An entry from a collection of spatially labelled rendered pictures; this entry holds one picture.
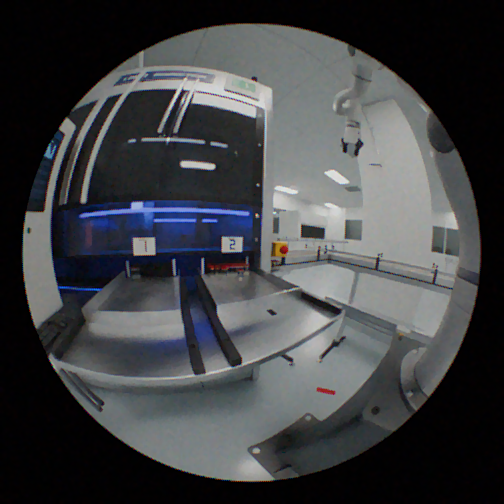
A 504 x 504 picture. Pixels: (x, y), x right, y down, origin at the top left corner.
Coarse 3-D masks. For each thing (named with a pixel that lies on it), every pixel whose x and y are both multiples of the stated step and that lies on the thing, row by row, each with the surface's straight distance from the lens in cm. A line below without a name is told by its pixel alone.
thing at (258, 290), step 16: (256, 272) 66; (208, 288) 41; (224, 288) 49; (240, 288) 49; (256, 288) 50; (272, 288) 50; (288, 288) 49; (224, 304) 32; (240, 304) 34; (256, 304) 36; (272, 304) 39
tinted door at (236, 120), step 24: (192, 96) 87; (216, 96) 90; (192, 120) 73; (216, 120) 75; (240, 120) 80; (168, 144) 65; (192, 144) 64; (216, 144) 66; (240, 144) 70; (168, 168) 59; (192, 168) 59; (216, 168) 61; (240, 168) 64; (168, 192) 56; (192, 192) 56; (216, 192) 57; (240, 192) 61
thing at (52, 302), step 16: (64, 128) 84; (64, 144) 82; (48, 160) 76; (48, 176) 75; (32, 192) 71; (48, 192) 75; (32, 208) 70; (48, 208) 75; (32, 224) 71; (48, 224) 74; (32, 240) 70; (48, 240) 74; (32, 256) 70; (48, 256) 74; (32, 272) 70; (48, 272) 74; (32, 288) 70; (48, 288) 74; (32, 304) 71; (48, 304) 75
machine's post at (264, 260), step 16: (272, 96) 113; (272, 112) 98; (272, 128) 87; (272, 144) 80; (272, 160) 74; (272, 176) 70; (272, 192) 68; (272, 208) 66; (272, 224) 65; (256, 256) 67; (256, 368) 110
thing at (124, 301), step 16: (112, 288) 57; (128, 288) 56; (144, 288) 54; (160, 288) 52; (176, 288) 51; (96, 304) 47; (112, 304) 47; (128, 304) 45; (144, 304) 43; (160, 304) 41; (176, 304) 40; (96, 320) 40; (112, 320) 37; (128, 320) 35; (144, 320) 34; (160, 320) 33; (176, 320) 33
